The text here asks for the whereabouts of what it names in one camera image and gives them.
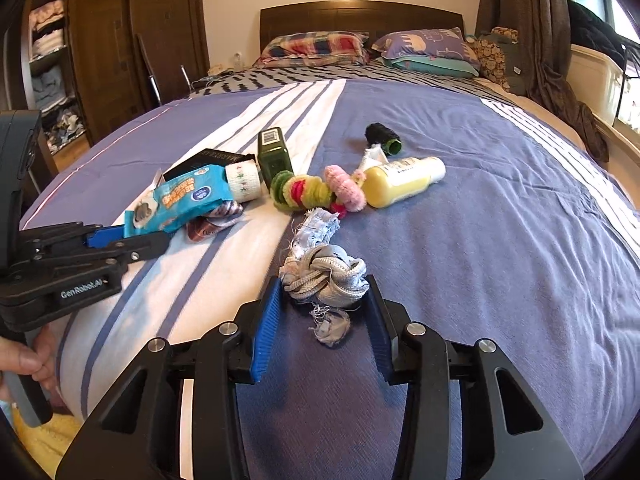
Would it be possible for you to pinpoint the pink fluffy hair tie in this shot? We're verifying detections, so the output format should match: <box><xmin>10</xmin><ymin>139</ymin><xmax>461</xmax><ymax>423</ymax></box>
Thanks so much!
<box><xmin>323</xmin><ymin>164</ymin><xmax>369</xmax><ymax>217</ymax></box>

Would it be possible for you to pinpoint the black book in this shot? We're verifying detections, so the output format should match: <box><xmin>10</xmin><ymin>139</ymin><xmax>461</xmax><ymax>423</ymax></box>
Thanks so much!
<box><xmin>162</xmin><ymin>148</ymin><xmax>256</xmax><ymax>181</ymax></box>

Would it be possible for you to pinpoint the grey knotted cord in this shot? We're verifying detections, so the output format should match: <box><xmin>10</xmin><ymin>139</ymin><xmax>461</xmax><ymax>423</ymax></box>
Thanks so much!
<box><xmin>280</xmin><ymin>244</ymin><xmax>370</xmax><ymax>308</ymax></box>

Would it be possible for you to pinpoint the black thread spool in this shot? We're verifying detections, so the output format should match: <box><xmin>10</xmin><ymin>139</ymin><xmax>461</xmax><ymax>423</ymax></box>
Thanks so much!
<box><xmin>364</xmin><ymin>122</ymin><xmax>402</xmax><ymax>157</ymax></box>

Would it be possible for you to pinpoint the brown patterned cushion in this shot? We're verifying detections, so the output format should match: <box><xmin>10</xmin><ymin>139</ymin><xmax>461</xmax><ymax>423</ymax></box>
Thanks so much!
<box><xmin>470</xmin><ymin>34</ymin><xmax>512</xmax><ymax>92</ymax></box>

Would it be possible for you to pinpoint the blue white striped blanket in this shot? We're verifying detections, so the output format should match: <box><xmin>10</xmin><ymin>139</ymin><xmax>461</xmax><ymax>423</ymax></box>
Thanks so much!
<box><xmin>20</xmin><ymin>77</ymin><xmax>640</xmax><ymax>480</ymax></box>

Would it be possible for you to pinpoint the yellow fluffy cloth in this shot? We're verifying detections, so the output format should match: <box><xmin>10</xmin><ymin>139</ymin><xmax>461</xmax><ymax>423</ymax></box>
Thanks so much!
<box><xmin>11</xmin><ymin>407</ymin><xmax>83</xmax><ymax>480</ymax></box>

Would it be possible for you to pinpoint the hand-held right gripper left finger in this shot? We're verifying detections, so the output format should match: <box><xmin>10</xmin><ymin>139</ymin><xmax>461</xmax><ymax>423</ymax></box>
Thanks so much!
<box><xmin>55</xmin><ymin>276</ymin><xmax>286</xmax><ymax>480</ymax></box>

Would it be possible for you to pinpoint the colourful scrunchie chain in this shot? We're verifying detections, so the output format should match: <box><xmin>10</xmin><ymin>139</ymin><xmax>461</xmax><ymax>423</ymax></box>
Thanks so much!
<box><xmin>269</xmin><ymin>171</ymin><xmax>333</xmax><ymax>212</ymax></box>

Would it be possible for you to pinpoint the small frayed denim scrap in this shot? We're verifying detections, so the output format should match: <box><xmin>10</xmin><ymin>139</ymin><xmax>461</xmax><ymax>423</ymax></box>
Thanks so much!
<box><xmin>308</xmin><ymin>308</ymin><xmax>352</xmax><ymax>349</ymax></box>

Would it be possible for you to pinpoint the plaid pillow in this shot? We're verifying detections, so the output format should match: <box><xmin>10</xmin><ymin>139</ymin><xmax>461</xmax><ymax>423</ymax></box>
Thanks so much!
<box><xmin>254</xmin><ymin>31</ymin><xmax>371</xmax><ymax>69</ymax></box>

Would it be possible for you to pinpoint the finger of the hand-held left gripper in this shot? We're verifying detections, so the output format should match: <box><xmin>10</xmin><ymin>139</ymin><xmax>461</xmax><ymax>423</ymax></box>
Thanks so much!
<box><xmin>20</xmin><ymin>222</ymin><xmax>127</xmax><ymax>261</ymax></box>
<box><xmin>22</xmin><ymin>232</ymin><xmax>172</xmax><ymax>282</ymax></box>

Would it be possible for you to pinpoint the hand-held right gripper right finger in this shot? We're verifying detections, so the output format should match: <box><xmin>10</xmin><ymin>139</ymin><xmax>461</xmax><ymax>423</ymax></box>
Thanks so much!
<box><xmin>362</xmin><ymin>277</ymin><xmax>586</xmax><ymax>480</ymax></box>

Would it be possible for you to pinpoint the white storage box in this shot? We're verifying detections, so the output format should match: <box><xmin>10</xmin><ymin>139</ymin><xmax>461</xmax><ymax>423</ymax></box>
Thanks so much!
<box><xmin>569</xmin><ymin>42</ymin><xmax>628</xmax><ymax>123</ymax></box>

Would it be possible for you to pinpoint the brown curtain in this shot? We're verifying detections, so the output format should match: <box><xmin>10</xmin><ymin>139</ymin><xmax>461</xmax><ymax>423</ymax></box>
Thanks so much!
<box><xmin>474</xmin><ymin>0</ymin><xmax>612</xmax><ymax>163</ymax></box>

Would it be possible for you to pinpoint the blue snack packet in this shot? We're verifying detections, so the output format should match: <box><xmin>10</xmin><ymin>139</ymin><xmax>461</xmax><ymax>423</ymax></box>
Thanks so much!
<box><xmin>122</xmin><ymin>165</ymin><xmax>236</xmax><ymax>238</ymax></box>

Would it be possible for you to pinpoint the teal pillow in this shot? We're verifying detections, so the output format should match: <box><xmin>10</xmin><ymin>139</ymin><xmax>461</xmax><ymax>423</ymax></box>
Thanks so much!
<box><xmin>381</xmin><ymin>55</ymin><xmax>482</xmax><ymax>79</ymax></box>

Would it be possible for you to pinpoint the dark wooden wardrobe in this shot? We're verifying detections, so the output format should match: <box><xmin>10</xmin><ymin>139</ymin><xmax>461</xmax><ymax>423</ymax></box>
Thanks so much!
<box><xmin>66</xmin><ymin>0</ymin><xmax>211</xmax><ymax>147</ymax></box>

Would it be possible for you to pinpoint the yellow plastic bottle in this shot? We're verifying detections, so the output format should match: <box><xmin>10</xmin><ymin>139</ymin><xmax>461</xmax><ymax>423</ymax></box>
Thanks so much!
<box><xmin>361</xmin><ymin>156</ymin><xmax>447</xmax><ymax>209</ymax></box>

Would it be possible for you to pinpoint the open shelf with clothes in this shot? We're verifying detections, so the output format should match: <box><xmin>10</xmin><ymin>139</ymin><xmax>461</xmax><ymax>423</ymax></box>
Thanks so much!
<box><xmin>19</xmin><ymin>0</ymin><xmax>92</xmax><ymax>157</ymax></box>

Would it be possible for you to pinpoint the dark green bag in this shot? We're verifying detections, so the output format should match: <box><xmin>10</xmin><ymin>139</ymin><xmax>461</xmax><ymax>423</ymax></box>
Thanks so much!
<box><xmin>477</xmin><ymin>26</ymin><xmax>532</xmax><ymax>97</ymax></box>

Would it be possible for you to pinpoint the dark green box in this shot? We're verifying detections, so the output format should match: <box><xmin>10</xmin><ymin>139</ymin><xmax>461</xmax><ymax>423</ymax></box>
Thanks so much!
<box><xmin>257</xmin><ymin>127</ymin><xmax>295</xmax><ymax>186</ymax></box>

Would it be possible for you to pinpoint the grey zigzag bed sheet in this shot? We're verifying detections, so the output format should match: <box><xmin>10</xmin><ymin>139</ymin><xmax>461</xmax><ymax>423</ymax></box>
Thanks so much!
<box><xmin>189</xmin><ymin>59</ymin><xmax>503</xmax><ymax>97</ymax></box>

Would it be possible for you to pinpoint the white squeezed tube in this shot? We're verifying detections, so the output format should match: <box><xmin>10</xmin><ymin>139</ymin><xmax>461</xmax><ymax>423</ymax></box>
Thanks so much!
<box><xmin>358</xmin><ymin>144</ymin><xmax>391</xmax><ymax>173</ymax></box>

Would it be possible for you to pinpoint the white patterned tape roll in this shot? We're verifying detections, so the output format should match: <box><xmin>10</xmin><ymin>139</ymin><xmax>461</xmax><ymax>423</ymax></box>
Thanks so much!
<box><xmin>223</xmin><ymin>159</ymin><xmax>263</xmax><ymax>204</ymax></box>

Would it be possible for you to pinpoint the person's left hand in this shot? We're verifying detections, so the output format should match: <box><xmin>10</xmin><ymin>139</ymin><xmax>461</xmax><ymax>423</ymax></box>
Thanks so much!
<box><xmin>0</xmin><ymin>327</ymin><xmax>59</xmax><ymax>395</ymax></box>

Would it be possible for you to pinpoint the dark wooden headboard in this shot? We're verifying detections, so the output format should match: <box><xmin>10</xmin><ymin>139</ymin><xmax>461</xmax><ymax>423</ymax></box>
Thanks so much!
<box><xmin>259</xmin><ymin>0</ymin><xmax>466</xmax><ymax>57</ymax></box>

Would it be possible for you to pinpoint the purple printed pillow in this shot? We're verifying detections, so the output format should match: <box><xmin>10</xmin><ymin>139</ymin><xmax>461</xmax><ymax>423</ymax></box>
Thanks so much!
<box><xmin>371</xmin><ymin>27</ymin><xmax>482</xmax><ymax>65</ymax></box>

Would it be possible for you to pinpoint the black jacket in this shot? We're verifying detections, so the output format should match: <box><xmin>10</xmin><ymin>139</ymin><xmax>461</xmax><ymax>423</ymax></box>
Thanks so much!
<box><xmin>566</xmin><ymin>0</ymin><xmax>632</xmax><ymax>53</ymax></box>

